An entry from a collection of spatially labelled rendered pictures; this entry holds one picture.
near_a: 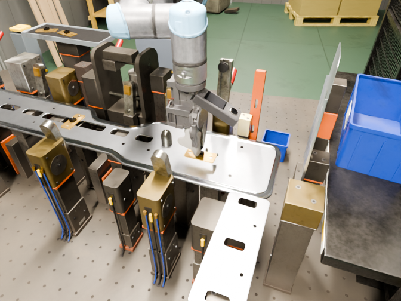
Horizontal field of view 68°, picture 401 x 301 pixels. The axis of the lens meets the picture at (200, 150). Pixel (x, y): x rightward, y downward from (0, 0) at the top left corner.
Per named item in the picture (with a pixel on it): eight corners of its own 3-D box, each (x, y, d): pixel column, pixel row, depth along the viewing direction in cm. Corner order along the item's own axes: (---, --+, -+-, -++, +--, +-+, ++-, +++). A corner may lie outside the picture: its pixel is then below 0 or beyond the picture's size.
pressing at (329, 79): (296, 192, 73) (336, 58, 52) (301, 163, 82) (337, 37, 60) (299, 193, 73) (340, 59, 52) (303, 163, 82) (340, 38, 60)
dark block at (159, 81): (160, 168, 125) (148, 74, 98) (167, 157, 130) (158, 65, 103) (170, 171, 123) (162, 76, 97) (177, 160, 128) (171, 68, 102)
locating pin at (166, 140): (160, 149, 89) (158, 131, 85) (164, 143, 91) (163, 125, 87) (169, 151, 88) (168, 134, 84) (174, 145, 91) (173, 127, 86)
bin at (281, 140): (258, 157, 130) (261, 141, 124) (262, 144, 137) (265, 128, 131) (283, 163, 127) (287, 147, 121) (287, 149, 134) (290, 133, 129)
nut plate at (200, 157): (183, 156, 80) (183, 153, 79) (188, 148, 82) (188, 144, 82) (213, 163, 77) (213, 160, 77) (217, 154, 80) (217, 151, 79)
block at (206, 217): (187, 293, 84) (184, 233, 66) (201, 257, 93) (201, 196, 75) (211, 302, 82) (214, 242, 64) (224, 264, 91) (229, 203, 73)
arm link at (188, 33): (206, -1, 61) (209, 10, 54) (206, 52, 68) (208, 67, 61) (168, 0, 61) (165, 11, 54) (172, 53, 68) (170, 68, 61)
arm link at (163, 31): (157, -3, 70) (153, 9, 62) (204, -3, 70) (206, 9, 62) (160, 31, 75) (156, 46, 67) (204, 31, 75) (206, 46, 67)
